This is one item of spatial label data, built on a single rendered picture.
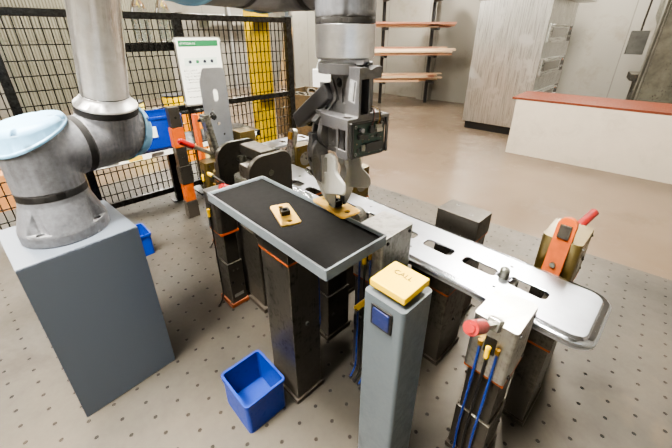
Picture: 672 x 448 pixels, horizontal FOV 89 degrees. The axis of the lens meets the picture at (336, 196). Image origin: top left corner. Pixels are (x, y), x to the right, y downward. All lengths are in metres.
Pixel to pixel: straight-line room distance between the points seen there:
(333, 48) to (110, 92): 0.51
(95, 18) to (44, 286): 0.49
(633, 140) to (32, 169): 5.00
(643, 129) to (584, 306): 4.28
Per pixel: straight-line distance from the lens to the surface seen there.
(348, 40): 0.44
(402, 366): 0.55
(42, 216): 0.83
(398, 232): 0.69
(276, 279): 0.70
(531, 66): 6.01
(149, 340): 0.99
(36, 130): 0.79
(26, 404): 1.16
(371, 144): 0.46
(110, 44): 0.81
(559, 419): 1.02
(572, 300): 0.83
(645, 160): 5.10
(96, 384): 1.00
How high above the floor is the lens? 1.47
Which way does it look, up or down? 25 degrees down
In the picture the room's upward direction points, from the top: straight up
